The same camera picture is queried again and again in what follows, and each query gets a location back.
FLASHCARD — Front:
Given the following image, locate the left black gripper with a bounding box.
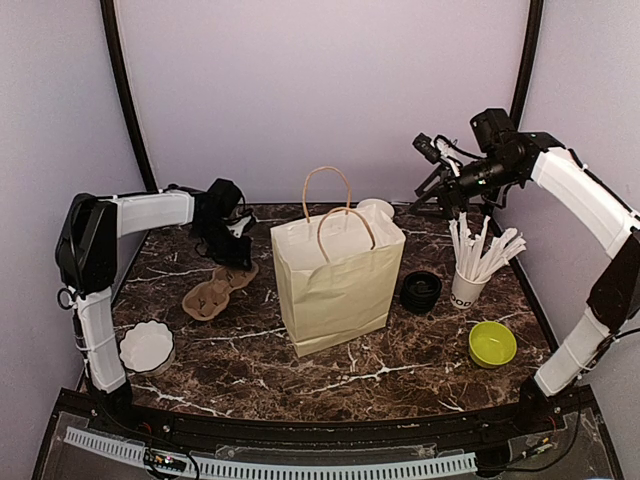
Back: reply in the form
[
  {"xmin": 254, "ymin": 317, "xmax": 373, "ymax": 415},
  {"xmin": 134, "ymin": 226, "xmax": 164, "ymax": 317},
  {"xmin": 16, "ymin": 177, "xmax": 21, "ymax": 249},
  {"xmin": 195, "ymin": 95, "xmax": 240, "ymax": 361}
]
[{"xmin": 193, "ymin": 217, "xmax": 251, "ymax": 270}]

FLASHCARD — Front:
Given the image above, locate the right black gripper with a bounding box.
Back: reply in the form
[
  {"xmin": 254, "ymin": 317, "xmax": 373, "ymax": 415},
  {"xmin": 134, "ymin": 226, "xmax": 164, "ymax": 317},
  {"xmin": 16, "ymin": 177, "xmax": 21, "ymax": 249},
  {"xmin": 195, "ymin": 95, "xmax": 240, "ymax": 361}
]
[{"xmin": 410, "ymin": 153, "xmax": 521, "ymax": 220}]

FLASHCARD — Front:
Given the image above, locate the brown cardboard cup carrier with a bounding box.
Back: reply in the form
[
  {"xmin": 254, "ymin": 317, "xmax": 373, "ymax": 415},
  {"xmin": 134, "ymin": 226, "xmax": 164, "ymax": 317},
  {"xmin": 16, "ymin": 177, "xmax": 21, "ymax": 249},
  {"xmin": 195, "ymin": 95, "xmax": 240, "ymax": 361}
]
[{"xmin": 182, "ymin": 263, "xmax": 259, "ymax": 322}]

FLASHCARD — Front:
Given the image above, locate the cream paper bag with handles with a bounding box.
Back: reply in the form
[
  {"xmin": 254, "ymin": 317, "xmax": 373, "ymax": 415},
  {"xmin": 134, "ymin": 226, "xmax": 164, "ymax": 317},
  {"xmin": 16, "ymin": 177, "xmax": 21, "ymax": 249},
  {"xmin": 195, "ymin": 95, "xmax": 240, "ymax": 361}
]
[{"xmin": 270, "ymin": 166, "xmax": 406, "ymax": 359}]

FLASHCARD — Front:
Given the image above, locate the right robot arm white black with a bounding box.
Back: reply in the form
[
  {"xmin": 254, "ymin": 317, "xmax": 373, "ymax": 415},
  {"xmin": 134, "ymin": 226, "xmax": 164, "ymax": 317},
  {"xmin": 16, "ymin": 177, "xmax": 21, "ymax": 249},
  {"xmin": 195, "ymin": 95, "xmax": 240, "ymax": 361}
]
[{"xmin": 413, "ymin": 131, "xmax": 639, "ymax": 434}]

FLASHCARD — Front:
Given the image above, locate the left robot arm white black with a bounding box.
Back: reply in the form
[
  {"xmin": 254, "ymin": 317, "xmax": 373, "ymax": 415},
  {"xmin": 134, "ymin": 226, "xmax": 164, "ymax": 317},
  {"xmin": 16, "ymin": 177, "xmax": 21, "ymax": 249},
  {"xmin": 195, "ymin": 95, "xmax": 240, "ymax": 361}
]
[{"xmin": 55, "ymin": 179, "xmax": 257, "ymax": 395}]

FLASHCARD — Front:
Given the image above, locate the stack of paper cups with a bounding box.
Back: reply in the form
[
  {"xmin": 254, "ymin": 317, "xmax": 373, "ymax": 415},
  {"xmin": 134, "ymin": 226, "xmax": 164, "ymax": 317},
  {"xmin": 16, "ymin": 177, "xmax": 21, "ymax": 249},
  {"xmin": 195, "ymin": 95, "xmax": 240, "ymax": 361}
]
[{"xmin": 356, "ymin": 198, "xmax": 395, "ymax": 219}]

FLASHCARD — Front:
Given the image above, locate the bundle of wrapped straws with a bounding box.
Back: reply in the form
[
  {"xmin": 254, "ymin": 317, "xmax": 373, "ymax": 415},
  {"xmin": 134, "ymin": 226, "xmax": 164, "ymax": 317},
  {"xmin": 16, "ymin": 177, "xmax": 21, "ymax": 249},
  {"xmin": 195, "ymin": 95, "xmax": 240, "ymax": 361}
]
[{"xmin": 449, "ymin": 212, "xmax": 526, "ymax": 283}]

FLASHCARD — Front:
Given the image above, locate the stack of black lids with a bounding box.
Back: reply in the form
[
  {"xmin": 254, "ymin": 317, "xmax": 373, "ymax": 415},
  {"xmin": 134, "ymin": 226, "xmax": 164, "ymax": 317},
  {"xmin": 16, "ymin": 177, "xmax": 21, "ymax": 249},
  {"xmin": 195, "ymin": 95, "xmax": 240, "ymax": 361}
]
[{"xmin": 400, "ymin": 271, "xmax": 442, "ymax": 314}]

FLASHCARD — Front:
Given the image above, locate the white cup holding straws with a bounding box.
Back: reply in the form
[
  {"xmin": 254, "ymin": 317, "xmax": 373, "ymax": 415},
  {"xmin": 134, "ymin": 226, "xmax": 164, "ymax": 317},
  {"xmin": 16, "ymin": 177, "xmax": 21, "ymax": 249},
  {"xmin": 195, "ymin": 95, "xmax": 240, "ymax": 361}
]
[{"xmin": 450, "ymin": 269, "xmax": 488, "ymax": 310}]

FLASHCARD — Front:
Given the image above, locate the white scalloped bowl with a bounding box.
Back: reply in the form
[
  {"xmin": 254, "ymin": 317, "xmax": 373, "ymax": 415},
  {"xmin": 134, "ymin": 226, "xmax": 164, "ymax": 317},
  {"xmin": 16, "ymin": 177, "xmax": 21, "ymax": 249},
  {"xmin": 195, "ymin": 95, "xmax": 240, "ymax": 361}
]
[{"xmin": 119, "ymin": 320, "xmax": 175, "ymax": 377}]

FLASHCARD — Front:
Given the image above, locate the green bowl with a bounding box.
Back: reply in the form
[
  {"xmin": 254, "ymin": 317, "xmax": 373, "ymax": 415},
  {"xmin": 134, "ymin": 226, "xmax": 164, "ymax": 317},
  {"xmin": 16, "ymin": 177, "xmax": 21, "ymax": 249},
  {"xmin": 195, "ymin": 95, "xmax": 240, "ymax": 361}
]
[{"xmin": 469, "ymin": 321, "xmax": 517, "ymax": 369}]

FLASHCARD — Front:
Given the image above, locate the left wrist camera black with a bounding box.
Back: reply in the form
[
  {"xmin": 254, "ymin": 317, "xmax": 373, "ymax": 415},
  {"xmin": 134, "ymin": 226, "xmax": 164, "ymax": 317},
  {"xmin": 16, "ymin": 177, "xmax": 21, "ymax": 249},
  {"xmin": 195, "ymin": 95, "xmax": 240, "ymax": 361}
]
[{"xmin": 207, "ymin": 178, "xmax": 243, "ymax": 217}]

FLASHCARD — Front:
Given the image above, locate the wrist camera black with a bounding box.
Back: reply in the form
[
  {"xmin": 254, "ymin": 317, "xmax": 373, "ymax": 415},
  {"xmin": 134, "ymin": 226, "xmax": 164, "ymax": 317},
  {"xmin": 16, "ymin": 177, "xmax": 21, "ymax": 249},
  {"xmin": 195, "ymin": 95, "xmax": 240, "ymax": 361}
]
[
  {"xmin": 470, "ymin": 108, "xmax": 516, "ymax": 154},
  {"xmin": 207, "ymin": 178, "xmax": 243, "ymax": 217}
]

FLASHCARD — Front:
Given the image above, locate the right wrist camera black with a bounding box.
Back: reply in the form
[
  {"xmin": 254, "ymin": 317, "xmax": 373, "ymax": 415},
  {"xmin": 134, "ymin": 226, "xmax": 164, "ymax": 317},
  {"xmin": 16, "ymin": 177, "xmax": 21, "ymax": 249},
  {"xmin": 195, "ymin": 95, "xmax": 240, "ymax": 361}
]
[{"xmin": 470, "ymin": 108, "xmax": 516, "ymax": 154}]

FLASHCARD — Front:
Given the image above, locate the right black frame post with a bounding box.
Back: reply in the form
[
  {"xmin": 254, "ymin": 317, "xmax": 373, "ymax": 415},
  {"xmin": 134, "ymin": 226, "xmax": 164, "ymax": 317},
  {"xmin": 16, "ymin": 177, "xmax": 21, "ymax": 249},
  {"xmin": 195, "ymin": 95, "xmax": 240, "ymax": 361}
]
[{"xmin": 509, "ymin": 0, "xmax": 545, "ymax": 128}]

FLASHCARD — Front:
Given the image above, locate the black frame post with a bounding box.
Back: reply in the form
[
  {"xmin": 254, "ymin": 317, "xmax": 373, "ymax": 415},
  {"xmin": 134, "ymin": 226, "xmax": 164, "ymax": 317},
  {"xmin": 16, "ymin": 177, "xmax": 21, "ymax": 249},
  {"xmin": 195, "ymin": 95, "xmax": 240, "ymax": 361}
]
[
  {"xmin": 99, "ymin": 0, "xmax": 158, "ymax": 193},
  {"xmin": 509, "ymin": 0, "xmax": 545, "ymax": 128}
]

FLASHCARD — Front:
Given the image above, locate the left black frame post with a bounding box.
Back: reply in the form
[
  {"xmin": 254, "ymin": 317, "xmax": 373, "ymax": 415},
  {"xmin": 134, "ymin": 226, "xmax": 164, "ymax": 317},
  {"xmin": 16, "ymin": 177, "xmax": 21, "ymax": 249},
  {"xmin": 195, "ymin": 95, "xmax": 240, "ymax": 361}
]
[{"xmin": 99, "ymin": 0, "xmax": 158, "ymax": 193}]

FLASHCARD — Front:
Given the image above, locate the white cable duct strip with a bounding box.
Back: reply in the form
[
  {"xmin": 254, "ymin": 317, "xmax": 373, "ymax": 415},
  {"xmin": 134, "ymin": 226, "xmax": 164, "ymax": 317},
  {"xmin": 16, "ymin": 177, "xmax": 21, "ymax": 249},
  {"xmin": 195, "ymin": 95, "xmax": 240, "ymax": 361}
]
[{"xmin": 64, "ymin": 427, "xmax": 477, "ymax": 479}]

